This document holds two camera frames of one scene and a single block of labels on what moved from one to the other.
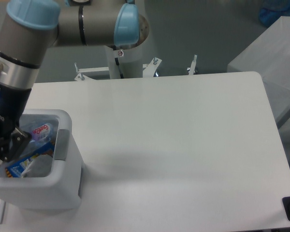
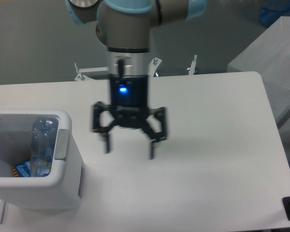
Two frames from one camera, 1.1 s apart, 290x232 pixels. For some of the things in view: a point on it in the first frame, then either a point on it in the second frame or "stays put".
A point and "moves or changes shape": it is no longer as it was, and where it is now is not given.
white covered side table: (275, 56) stays put
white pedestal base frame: (149, 70) stays put
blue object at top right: (272, 10) stays put
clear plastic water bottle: (42, 136) moves or changes shape
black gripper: (7, 104) → (129, 105)
